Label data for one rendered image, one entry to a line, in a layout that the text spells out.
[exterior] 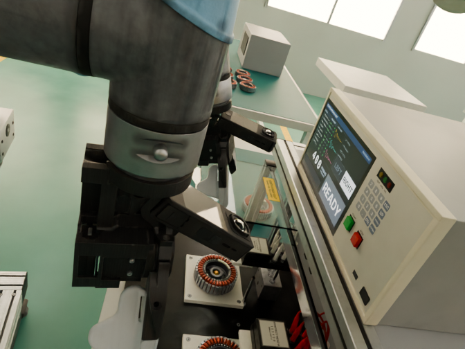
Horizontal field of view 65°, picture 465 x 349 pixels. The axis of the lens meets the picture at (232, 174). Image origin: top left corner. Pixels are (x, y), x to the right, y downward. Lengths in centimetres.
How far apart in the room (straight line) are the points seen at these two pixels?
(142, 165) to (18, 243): 192
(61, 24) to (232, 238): 22
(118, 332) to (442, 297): 44
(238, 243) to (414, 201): 27
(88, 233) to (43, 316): 155
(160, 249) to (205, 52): 17
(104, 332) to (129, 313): 2
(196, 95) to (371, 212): 42
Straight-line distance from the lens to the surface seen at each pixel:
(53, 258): 208
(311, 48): 551
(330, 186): 73
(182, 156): 27
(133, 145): 26
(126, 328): 36
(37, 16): 24
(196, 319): 93
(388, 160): 59
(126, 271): 35
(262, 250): 92
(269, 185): 88
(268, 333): 77
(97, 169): 29
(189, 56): 23
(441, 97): 662
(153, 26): 23
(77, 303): 190
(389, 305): 58
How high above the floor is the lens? 151
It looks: 31 degrees down
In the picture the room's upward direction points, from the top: 18 degrees clockwise
